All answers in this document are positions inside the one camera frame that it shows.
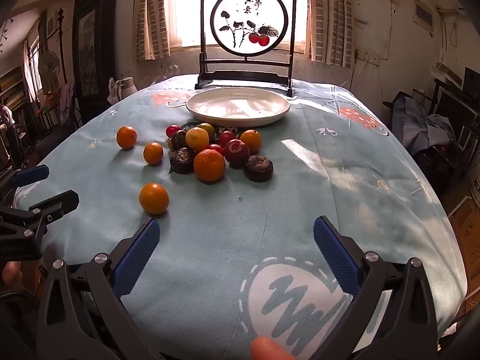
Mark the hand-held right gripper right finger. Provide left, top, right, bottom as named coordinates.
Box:
left=313, top=215, right=439, bottom=360

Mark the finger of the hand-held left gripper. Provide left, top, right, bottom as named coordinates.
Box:
left=0, top=190, right=80, bottom=239
left=0, top=165, right=50, bottom=205

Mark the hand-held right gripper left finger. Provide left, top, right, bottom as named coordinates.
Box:
left=36, top=217, right=162, bottom=360

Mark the small orange tangerine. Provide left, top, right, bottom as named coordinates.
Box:
left=139, top=182, right=170, bottom=215
left=116, top=125, right=138, bottom=150
left=143, top=142, right=164, bottom=166

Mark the dark brown water chestnut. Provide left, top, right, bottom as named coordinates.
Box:
left=244, top=155, right=274, bottom=183
left=169, top=148, right=197, bottom=175
left=171, top=130, right=188, bottom=151

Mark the large orange tangerine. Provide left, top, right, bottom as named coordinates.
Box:
left=193, top=149, right=226, bottom=183

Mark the large yellow citrus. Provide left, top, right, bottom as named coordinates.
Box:
left=185, top=127, right=210, bottom=152

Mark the dark red plum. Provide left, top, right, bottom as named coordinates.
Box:
left=224, top=139, right=251, bottom=168

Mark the deep orange tangerine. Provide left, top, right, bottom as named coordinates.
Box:
left=239, top=129, right=262, bottom=153

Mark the white round plate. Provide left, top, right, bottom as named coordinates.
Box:
left=186, top=87, right=291, bottom=128

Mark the person's left hand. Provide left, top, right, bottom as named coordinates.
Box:
left=0, top=260, right=23, bottom=287

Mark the person's right hand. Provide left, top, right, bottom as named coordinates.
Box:
left=250, top=337, right=297, bottom=360

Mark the light blue printed tablecloth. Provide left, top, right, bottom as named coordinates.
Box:
left=15, top=73, right=469, bottom=360

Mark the standing fan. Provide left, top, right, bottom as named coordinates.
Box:
left=38, top=50, right=61, bottom=94

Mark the white jug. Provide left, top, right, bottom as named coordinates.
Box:
left=114, top=77, right=137, bottom=100

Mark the cardboard box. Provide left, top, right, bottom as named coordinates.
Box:
left=446, top=195, right=480, bottom=308

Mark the dark wooden coat stand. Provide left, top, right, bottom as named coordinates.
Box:
left=56, top=7, right=70, bottom=83

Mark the grey blue clothes pile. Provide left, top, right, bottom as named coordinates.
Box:
left=390, top=92, right=456, bottom=154

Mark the black monitor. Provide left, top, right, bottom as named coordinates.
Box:
left=433, top=79, right=480, bottom=151

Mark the grey checked curtain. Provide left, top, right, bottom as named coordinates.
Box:
left=133, top=0, right=171, bottom=62
left=305, top=0, right=355, bottom=68

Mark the black speaker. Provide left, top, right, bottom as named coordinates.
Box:
left=463, top=67, right=480, bottom=98

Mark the bright window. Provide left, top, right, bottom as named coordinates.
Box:
left=170, top=0, right=310, bottom=49

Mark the round painted table screen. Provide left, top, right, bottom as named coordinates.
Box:
left=195, top=0, right=299, bottom=98

